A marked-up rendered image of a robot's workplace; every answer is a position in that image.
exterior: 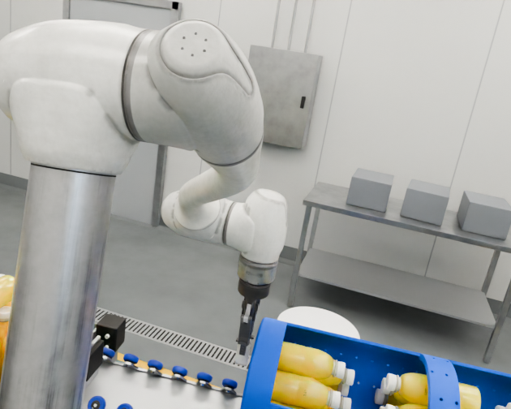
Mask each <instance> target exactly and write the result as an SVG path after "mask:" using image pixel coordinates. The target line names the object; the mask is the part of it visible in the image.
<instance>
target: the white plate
mask: <svg viewBox="0 0 511 409"><path fill-rule="evenodd" d="M277 319H278V320H279V321H285V322H289V323H293V324H296V325H302V326H306V327H310V328H313V329H320V330H323V331H328V332H331V333H335V334H341V335H345V336H348V337H352V338H358V339H360V337H359V332H358V331H357V329H356V328H355V327H354V326H353V325H352V324H351V323H350V322H349V321H348V320H346V319H345V318H343V317H342V316H339V315H337V314H336V313H334V312H330V311H327V310H324V309H321V308H313V307H296V308H290V309H287V310H285V311H284V312H282V313H281V314H280V316H279V317H278V318H277Z"/></svg>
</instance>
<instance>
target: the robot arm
mask: <svg viewBox="0 0 511 409"><path fill-rule="evenodd" d="M0 109H1V110H2V112H3V113H4V114H5V115H6V116H7V117H8V118H9V119H10V120H12V121H13V123H14V125H15V130H16V134H17V136H18V140H19V149H20V151H21V153H22V154H23V157H24V160H25V161H30V162H31V165H30V171H29V177H28V188H27V194H26V201H25V206H24V217H23V224H22V230H21V236H20V241H19V253H18V259H17V265H16V271H15V282H14V288H13V294H12V301H11V311H10V317H9V324H8V330H7V336H6V347H5V353H4V359H3V365H2V376H1V382H0V409H82V406H83V400H84V391H85V385H86V379H87V373H88V363H89V357H90V351H91V345H92V336H93V330H94V324H95V319H96V313H97V302H98V296H99V291H100V285H101V275H102V269H103V264H104V258H105V247H106V241H107V236H108V230H109V224H110V214H111V209H112V203H113V197H114V186H115V181H116V175H117V174H121V173H122V172H123V171H124V170H125V169H126V168H127V166H128V165H129V162H130V160H131V157H132V155H133V154H134V152H135V150H136V149H137V147H138V145H139V144H140V141H141V142H147V143H152V144H161V145H166V146H170V147H175V148H178V149H184V150H187V151H193V150H195V152H196V153H197V154H198V156H199V157H200V158H201V159H202V160H203V161H205V162H206V163H207V164H209V165H210V166H211V167H212V168H211V169H209V170H207V171H205V172H204V173H202V174H200V175H198V176H196V177H194V178H193V179H191V180H190V181H188V182H187V183H185V184H184V185H183V186H182V188H181V189H180V191H176V192H172V193H170V194H169V195H168V196H167V197H166V198H165V200H164V201H163V203H162V206H161V216H162V219H163V222H164V223H165V224H166V225H167V226H168V227H169V228H170V229H171V230H173V231H175V232H176V233H178V234H180V235H184V236H186V237H189V238H193V239H198V240H201V241H204V242H209V243H220V244H225V245H228V246H231V247H232V248H235V249H237V250H239V251H240V255H239V263H238V272H237V274H238V276H239V282H238V292H239V293H240V295H242V296H244V300H243V303H242V309H243V310H242V315H241V316H240V317H241V319H240V328H239V336H238V338H237V339H236V342H238V348H237V353H236V358H235V364H239V365H242V366H247V361H248V356H249V351H250V346H251V340H252V339H254V337H255V336H254V335H251V334H252V332H253V328H254V324H255V318H256V314H257V312H258V308H259V306H260V300H261V299H264V298H266V297H267V296H268V294H269V290H270V285H271V282H273V281H274V279H275V275H276V271H277V264H278V258H279V256H280V253H281V251H282V249H283V247H284V244H285V241H286V232H287V225H288V204H287V201H286V198H285V197H284V196H283V195H281V194H280V193H277V192H275V191H271V190H268V189H262V188H261V189H256V190H254V191H253V192H252V193H251V194H250V195H249V197H248V198H247V200H246V203H238V202H233V201H231V200H227V199H225V198H227V197H230V196H234V195H237V194H239V193H240V192H243V191H244V190H246V189H247V188H248V187H249V186H250V185H251V184H252V183H253V182H254V180H255V178H256V176H257V174H258V170H259V166H260V151H261V146H262V142H263V138H264V107H263V102H262V99H261V95H260V90H259V86H258V84H257V81H256V77H255V75H254V72H253V70H252V69H251V66H250V64H249V62H248V61H247V58H246V57H245V55H244V53H243V52H242V51H241V49H240V48H239V47H238V45H237V44H236V43H235V42H234V40H233V39H232V38H231V37H230V36H229V35H228V34H227V33H226V32H224V31H223V30H222V29H221V28H219V27H218V26H217V25H215V24H213V23H211V22H209V21H207V20H203V19H183V20H180V21H178V22H176V23H173V24H171V25H170V26H168V27H166V28H163V29H162V30H161V31H160V30H150V29H145V28H137V27H134V26H131V25H129V24H120V23H114V22H105V21H94V20H80V19H59V20H49V21H44V22H40V23H36V24H31V25H28V26H26V27H23V28H20V29H17V30H15V31H14V32H11V33H9V34H7V35H6V36H5V37H3V38H2V39H1V40H0Z"/></svg>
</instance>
